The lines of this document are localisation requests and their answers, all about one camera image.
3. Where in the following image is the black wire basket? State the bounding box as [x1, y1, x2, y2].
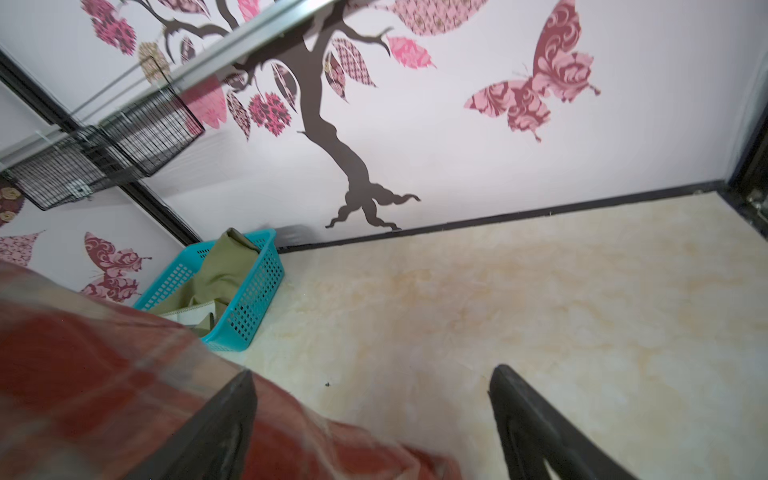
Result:
[1, 88, 205, 210]

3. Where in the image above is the olive green skirt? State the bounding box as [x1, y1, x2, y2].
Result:
[150, 228, 260, 337]

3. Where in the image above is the red plaid skirt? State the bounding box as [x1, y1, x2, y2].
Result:
[1, 262, 461, 479]

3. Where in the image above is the white folded garment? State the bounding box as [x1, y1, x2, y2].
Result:
[160, 300, 218, 329]

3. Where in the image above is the teal plastic basket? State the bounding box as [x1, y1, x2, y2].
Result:
[134, 229, 284, 352]

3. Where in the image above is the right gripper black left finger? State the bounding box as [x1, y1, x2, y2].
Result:
[124, 371, 258, 480]

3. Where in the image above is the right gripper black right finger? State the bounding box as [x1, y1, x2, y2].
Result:
[488, 364, 634, 479]

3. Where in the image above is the aluminium rail back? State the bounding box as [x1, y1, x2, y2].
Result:
[1, 0, 331, 170]

